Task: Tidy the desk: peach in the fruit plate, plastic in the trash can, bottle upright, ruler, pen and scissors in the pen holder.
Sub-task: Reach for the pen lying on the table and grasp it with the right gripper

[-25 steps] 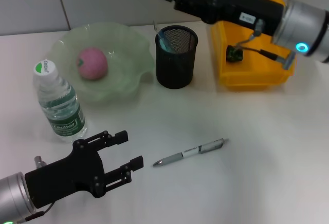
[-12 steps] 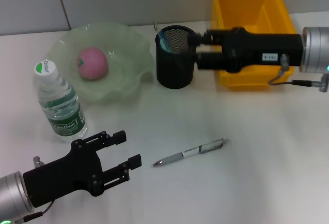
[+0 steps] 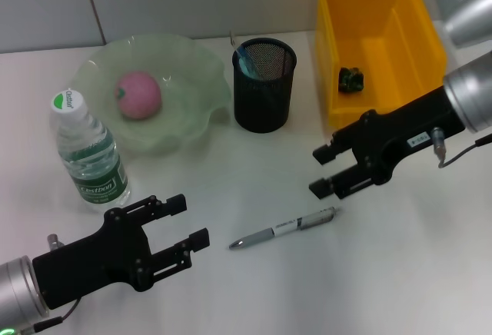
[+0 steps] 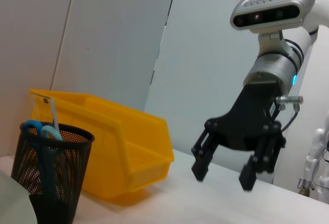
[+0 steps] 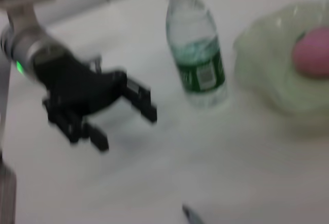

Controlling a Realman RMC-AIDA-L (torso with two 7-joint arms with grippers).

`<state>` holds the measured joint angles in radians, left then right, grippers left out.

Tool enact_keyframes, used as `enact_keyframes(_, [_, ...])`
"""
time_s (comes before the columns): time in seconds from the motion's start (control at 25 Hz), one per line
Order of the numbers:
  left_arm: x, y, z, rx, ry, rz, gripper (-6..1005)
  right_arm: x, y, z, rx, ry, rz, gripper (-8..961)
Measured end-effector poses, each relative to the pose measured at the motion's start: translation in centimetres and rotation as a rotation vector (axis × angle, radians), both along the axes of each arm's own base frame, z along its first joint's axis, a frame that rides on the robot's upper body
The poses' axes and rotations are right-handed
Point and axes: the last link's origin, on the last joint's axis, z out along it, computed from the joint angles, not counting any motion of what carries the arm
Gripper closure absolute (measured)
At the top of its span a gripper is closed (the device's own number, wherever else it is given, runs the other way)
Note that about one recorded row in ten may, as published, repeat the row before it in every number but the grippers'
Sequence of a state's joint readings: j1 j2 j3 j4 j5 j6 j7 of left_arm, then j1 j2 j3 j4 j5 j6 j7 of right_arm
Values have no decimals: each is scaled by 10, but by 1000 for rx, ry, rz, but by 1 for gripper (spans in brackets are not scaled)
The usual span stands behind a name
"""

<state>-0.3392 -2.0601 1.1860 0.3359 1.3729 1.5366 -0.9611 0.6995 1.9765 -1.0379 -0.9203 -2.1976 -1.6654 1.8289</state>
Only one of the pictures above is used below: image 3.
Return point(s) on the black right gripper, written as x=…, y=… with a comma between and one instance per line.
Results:
x=403, y=135

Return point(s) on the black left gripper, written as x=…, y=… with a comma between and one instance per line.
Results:
x=92, y=262

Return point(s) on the grey retractable pen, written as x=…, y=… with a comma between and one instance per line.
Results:
x=315, y=217

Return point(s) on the green plastic wrapper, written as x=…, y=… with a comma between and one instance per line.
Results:
x=350, y=80

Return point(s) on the clear water bottle green label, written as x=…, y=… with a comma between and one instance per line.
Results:
x=96, y=173

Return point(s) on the blue scissors with sheath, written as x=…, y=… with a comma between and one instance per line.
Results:
x=248, y=66

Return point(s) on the pink peach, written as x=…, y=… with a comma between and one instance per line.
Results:
x=138, y=95

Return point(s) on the transparent plastic ruler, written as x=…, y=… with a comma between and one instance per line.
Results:
x=235, y=43

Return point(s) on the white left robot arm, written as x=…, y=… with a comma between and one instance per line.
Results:
x=21, y=292

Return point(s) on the black mesh pen holder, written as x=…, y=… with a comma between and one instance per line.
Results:
x=261, y=104

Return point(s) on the pale green glass fruit plate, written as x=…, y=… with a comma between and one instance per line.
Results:
x=184, y=81

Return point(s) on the yellow plastic storage bin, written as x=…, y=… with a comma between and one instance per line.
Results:
x=384, y=62

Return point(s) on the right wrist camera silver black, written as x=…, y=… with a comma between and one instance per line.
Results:
x=469, y=4

